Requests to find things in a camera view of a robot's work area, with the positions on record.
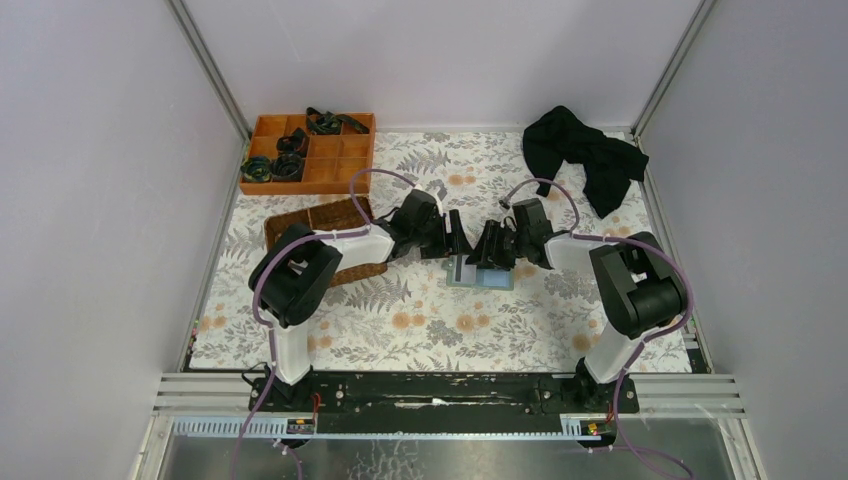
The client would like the green card holder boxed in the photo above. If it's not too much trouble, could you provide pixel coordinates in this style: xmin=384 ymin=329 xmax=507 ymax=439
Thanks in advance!
xmin=443 ymin=255 xmax=514 ymax=291

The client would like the white card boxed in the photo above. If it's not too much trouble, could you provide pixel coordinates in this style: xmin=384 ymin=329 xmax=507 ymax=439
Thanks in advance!
xmin=453 ymin=255 xmax=477 ymax=285

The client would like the woven brown basket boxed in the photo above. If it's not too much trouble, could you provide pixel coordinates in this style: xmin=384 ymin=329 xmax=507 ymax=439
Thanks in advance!
xmin=264 ymin=199 xmax=388 ymax=287

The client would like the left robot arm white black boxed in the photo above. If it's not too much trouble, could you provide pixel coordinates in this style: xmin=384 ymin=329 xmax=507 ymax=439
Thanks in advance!
xmin=248 ymin=188 xmax=473 ymax=385

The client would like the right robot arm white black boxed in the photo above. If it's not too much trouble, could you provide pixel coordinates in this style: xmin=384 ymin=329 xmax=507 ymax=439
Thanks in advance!
xmin=465 ymin=199 xmax=693 ymax=385

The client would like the floral table mat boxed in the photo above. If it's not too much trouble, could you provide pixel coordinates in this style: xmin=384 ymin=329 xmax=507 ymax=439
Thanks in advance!
xmin=192 ymin=131 xmax=694 ymax=374

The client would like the black cloth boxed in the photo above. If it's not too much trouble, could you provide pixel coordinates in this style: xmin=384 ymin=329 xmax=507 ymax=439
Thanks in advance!
xmin=522 ymin=105 xmax=649 ymax=219

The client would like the orange divided tray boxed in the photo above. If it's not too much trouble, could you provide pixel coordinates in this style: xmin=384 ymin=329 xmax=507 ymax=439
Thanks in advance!
xmin=240 ymin=107 xmax=376 ymax=195

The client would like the black strap coil lower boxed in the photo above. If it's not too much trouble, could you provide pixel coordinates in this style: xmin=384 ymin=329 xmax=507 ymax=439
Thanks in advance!
xmin=273 ymin=153 xmax=307 ymax=183

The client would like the black strap coil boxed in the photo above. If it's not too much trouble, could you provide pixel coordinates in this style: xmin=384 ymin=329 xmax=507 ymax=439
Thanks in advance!
xmin=273 ymin=153 xmax=307 ymax=183
xmin=241 ymin=156 xmax=276 ymax=184
xmin=277 ymin=128 xmax=311 ymax=158

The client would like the black strap top tray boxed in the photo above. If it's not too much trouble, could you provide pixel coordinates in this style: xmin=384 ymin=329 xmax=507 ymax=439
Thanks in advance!
xmin=305 ymin=107 xmax=371 ymax=137

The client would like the black strap coil middle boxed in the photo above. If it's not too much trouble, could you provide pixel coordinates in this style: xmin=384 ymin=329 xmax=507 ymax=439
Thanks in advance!
xmin=277 ymin=128 xmax=311 ymax=158

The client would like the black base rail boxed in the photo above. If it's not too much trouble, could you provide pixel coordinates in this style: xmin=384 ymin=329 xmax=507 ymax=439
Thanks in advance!
xmin=242 ymin=371 xmax=640 ymax=421

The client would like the black strap coil left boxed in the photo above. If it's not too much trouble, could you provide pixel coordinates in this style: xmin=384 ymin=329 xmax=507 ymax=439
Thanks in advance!
xmin=241 ymin=156 xmax=276 ymax=184

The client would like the white slotted cable duct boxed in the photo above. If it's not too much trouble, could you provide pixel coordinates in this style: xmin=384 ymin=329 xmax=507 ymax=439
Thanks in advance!
xmin=173 ymin=411 xmax=614 ymax=442

